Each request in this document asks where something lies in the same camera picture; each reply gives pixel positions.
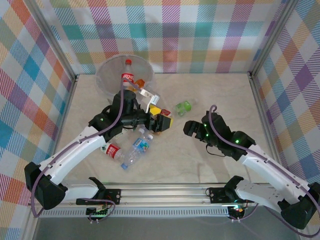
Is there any bluish clear bottle white cap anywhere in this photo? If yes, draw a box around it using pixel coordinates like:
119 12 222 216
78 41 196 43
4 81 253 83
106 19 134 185
137 126 151 137

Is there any green label bottle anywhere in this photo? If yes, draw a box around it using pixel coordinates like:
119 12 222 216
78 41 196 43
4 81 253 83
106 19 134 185
174 98 198 118

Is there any clear bottle light-blue label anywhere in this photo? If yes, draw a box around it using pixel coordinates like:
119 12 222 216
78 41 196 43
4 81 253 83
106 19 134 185
121 134 154 171

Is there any clear plastic bin liner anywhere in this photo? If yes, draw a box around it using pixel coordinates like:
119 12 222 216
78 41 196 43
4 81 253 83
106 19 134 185
96 53 157 97

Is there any clear bottle red label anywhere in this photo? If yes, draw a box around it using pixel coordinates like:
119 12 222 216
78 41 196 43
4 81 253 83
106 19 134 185
99 142 126 161

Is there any red label cola bottle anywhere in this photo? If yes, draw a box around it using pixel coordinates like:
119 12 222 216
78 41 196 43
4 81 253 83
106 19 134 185
120 58 137 87

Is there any clear plastic bin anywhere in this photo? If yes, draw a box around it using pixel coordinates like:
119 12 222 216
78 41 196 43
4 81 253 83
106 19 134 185
96 53 157 106

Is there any small controller board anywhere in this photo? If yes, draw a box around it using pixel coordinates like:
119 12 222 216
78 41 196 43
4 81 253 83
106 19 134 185
86 206 111 218
227 205 248 219

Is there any multicolour plaid cloth panel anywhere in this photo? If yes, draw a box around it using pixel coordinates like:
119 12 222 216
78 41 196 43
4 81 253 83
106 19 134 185
32 0 292 75
0 0 76 240
253 0 320 221

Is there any grey metal sheet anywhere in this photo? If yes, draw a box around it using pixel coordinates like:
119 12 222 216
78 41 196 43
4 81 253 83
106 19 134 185
32 216 301 240

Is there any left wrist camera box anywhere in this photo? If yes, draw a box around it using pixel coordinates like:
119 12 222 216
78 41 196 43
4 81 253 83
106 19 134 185
138 87 161 113

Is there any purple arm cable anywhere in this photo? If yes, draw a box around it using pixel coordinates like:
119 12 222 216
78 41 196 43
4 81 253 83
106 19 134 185
208 104 320 238
29 76 143 224

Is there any aluminium table side rail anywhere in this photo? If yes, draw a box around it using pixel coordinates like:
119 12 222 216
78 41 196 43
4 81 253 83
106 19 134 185
43 74 80 188
248 71 289 183

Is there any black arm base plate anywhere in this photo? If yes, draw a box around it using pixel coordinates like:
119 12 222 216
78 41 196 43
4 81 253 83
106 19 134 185
208 186 256 204
75 188 122 206

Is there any aluminium mounting rail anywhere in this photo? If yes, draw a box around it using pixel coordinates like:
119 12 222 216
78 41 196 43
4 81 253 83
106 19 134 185
27 183 304 209

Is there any slotted grey cable duct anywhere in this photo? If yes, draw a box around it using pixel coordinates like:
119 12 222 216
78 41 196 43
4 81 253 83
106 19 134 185
39 209 230 218

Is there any aluminium frame post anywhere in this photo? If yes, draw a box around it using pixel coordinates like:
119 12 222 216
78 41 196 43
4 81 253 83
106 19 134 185
248 0 300 78
23 0 80 82

